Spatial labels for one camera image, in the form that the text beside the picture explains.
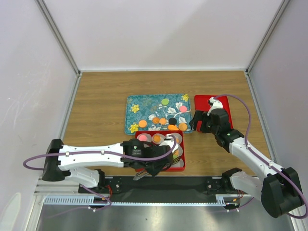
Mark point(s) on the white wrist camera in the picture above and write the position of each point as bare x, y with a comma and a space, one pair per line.
170, 142
214, 104

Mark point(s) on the black sandwich cookie lower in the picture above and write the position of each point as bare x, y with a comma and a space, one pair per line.
172, 121

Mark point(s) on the white paper cup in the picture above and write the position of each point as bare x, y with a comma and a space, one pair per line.
180, 151
179, 164
162, 138
149, 138
179, 136

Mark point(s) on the red box lid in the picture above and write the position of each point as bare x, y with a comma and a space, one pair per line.
201, 103

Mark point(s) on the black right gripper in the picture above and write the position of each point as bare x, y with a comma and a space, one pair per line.
199, 116

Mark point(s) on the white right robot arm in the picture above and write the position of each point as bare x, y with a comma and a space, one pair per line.
277, 188

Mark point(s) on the red cookie box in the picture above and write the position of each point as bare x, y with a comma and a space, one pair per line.
152, 132

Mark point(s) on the metal tongs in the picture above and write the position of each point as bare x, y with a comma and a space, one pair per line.
144, 173

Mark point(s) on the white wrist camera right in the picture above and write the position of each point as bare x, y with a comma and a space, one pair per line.
214, 104

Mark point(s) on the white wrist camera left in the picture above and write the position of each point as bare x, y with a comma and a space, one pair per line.
170, 142

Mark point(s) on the orange dotted sandwich cookie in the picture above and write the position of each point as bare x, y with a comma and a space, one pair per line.
142, 123

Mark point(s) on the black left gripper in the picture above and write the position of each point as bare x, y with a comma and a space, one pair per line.
154, 172

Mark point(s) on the orange flower cookie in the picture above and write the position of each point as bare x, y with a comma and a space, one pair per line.
162, 121

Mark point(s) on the orange fish cookie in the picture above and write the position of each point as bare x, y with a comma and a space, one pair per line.
172, 127

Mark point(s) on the teal floral tray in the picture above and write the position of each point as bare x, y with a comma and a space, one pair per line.
146, 107

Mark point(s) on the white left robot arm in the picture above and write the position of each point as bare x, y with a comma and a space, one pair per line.
64, 162

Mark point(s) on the large orange dotted cookie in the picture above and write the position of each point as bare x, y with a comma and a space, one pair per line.
183, 126

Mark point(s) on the pink sandwich cookie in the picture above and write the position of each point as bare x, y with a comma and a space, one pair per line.
143, 137
182, 108

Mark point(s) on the white slotted cable duct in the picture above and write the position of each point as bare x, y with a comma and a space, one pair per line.
219, 200

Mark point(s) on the orange swirl cookie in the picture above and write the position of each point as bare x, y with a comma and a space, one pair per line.
156, 138
155, 120

